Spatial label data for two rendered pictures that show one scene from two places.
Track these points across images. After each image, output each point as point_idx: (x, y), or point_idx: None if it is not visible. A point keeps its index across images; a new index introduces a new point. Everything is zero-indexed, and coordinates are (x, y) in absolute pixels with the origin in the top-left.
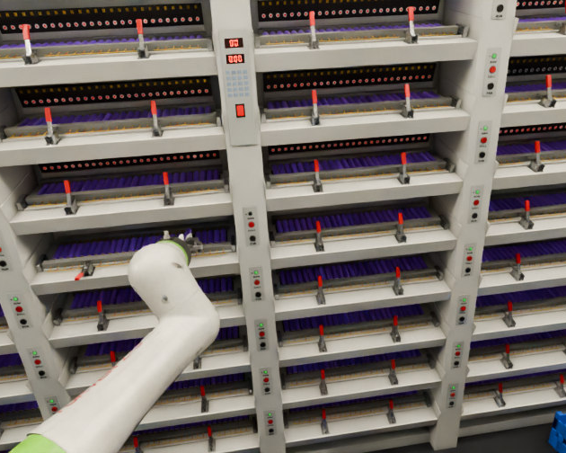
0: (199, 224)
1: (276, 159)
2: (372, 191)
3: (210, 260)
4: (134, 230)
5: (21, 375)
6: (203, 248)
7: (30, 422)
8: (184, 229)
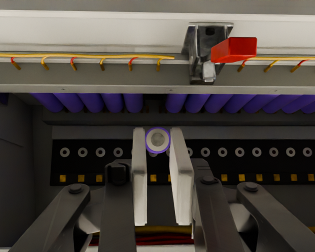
0: (130, 123)
1: None
2: None
3: (63, 33)
4: (313, 124)
5: None
6: (100, 83)
7: None
8: (175, 114)
